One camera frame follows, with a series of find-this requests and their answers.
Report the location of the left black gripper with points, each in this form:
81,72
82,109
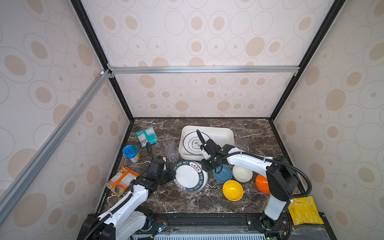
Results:
171,177

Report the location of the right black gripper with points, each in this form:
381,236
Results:
204,167

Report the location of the green rim Hao Wei plate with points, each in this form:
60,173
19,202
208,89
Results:
189,176

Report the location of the white plate green line emblem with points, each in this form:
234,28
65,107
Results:
191,144

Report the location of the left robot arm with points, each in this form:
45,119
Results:
128,215

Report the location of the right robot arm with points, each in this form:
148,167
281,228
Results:
286,182

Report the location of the white plastic bin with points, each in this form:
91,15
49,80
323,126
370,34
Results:
220,136

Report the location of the blue bowl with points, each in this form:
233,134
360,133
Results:
222,174

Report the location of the clear plastic cup front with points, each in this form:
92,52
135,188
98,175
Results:
172,153

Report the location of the clear plastic cup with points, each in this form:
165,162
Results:
172,153
168,142

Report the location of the cream white bowl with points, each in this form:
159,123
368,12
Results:
242,174

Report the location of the clear plastic cup rear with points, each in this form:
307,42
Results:
168,142

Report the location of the yellow bowl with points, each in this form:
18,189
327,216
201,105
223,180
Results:
233,190

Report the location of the blue lidded cup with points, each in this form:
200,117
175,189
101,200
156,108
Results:
131,153

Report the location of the green snack packet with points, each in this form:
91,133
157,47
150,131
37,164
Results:
147,136

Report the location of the orange snack packet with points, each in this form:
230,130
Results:
120,182

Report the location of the orange bowl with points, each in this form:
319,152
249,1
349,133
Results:
262,184

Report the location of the yellow snack bag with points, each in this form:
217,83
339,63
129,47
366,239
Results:
304,211

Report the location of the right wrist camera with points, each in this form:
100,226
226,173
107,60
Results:
209,148

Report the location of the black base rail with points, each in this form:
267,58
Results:
230,227

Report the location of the horizontal aluminium rail back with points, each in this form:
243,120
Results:
202,70

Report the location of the aluminium rail left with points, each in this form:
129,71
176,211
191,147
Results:
29,173

